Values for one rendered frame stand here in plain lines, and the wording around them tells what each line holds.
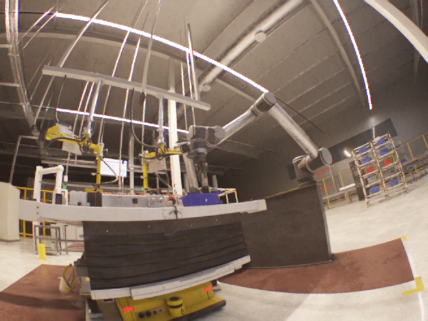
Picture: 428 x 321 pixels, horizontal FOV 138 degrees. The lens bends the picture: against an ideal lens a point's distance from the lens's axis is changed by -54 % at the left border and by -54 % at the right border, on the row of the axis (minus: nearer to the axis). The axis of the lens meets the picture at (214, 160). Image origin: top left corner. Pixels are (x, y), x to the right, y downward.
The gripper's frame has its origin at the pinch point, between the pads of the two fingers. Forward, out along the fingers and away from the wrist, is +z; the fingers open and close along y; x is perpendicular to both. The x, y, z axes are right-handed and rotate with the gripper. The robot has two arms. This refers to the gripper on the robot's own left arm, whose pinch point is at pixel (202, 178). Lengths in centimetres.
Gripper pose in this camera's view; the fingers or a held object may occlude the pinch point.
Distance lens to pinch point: 116.4
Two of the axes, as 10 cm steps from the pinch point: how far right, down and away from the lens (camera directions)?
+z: 1.5, 9.3, -3.3
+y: -5.5, 3.6, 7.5
